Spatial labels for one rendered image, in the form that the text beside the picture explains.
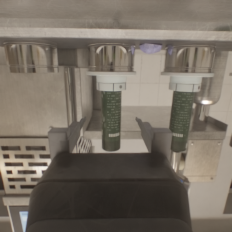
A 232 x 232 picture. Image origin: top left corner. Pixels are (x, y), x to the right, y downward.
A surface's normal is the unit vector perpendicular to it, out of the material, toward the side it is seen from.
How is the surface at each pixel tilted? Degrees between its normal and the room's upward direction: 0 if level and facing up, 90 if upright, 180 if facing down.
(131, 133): 90
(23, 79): 90
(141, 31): 45
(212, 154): 90
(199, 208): 90
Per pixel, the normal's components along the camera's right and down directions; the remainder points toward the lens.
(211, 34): 0.01, 0.88
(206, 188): 0.03, 0.28
